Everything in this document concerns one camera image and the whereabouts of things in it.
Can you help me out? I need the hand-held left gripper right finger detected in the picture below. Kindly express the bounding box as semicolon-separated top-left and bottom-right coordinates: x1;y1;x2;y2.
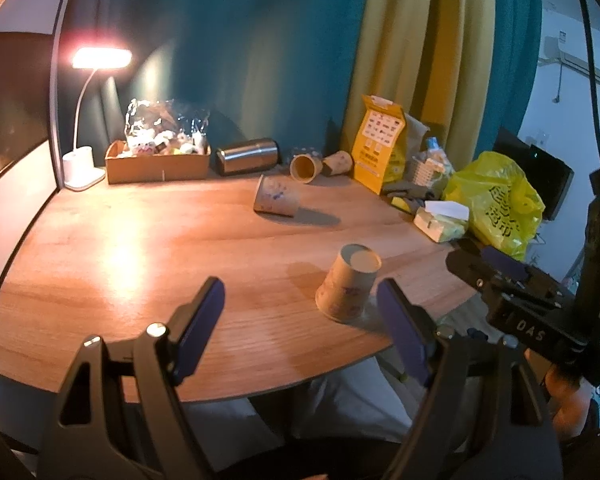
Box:
375;278;566;480

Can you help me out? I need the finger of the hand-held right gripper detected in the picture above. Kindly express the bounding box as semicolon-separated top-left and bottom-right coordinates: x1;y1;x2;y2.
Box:
479;245;535;283
444;250;511;306

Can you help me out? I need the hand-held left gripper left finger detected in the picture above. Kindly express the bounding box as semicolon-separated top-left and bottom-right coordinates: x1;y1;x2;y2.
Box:
37;276;227;480

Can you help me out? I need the patterned paper cup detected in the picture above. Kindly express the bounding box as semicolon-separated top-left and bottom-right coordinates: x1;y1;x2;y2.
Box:
315;243;383;323
253;174;301;218
289;154;324;184
321;150;354;177

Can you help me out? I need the person's right hand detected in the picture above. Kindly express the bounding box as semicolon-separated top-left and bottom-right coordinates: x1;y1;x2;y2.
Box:
544;362;600;438

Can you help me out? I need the tissue pack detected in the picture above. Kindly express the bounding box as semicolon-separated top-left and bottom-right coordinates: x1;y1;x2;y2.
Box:
413;201;471;244

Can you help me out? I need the yellow plastic bag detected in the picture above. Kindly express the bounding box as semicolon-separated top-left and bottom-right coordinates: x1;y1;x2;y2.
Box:
442;151;546;262

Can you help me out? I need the black monitor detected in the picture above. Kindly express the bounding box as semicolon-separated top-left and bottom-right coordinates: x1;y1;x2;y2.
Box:
492;127;576;221

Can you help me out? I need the person's light clothing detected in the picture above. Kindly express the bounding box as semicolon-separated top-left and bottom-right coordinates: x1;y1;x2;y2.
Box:
180;355;473;458

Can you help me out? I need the yellow paper bag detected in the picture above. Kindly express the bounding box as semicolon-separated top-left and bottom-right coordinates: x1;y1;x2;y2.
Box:
352;94;409;196

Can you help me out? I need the cardboard box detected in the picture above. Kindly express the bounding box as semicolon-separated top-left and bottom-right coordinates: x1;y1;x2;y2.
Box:
104;140;212;185

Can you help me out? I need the stainless steel tumbler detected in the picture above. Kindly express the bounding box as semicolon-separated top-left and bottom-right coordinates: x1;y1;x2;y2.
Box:
215;137;281;177

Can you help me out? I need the clear plastic snack bag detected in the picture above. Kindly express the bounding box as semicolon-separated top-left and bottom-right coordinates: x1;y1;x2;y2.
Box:
124;98;212;157

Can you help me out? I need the white desk lamp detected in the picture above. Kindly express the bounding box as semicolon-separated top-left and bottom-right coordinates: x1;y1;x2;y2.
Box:
62;47;133;192

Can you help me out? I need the yellow curtain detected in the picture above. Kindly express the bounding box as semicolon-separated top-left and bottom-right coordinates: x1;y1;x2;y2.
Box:
341;0;497;171

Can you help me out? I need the teal curtain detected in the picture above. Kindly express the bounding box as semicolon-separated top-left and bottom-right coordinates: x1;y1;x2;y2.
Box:
60;0;546;171

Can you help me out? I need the black cable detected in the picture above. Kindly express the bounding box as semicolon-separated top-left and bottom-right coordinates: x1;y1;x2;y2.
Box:
572;0;600;171

